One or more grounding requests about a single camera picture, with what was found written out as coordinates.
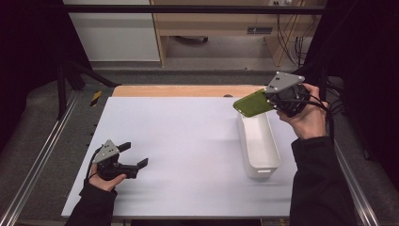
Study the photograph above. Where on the black metal stand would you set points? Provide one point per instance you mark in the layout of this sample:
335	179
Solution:
61	94

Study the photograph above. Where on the person's right hand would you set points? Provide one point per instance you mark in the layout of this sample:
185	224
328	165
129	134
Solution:
310	122

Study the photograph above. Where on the black curtain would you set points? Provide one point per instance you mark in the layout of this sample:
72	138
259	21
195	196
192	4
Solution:
360	62
28	62

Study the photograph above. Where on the light wooden desk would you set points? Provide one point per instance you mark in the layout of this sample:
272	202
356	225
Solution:
219	23

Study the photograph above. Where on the white cabinet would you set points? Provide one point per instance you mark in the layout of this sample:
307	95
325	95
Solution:
116	37

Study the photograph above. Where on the white plastic bin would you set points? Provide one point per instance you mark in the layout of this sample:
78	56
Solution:
260	141

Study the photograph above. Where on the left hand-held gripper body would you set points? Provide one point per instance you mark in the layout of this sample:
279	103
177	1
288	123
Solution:
108	153

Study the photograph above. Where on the white table sheet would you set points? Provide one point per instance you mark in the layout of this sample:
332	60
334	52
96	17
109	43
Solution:
172	141

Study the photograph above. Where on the green phone case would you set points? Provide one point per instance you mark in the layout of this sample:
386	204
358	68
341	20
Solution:
251	105

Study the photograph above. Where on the aluminium rail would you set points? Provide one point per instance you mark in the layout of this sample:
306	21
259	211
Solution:
31	175
357	191

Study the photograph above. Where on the person's left hand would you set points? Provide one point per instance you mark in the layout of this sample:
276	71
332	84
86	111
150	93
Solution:
105	184

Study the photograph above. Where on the black horizontal frame bar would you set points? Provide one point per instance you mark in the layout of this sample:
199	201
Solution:
188	8

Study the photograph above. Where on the grey desk label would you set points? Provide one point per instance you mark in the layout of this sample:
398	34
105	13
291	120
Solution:
259	30

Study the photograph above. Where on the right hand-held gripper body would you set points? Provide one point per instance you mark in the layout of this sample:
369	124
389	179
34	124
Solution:
285	82

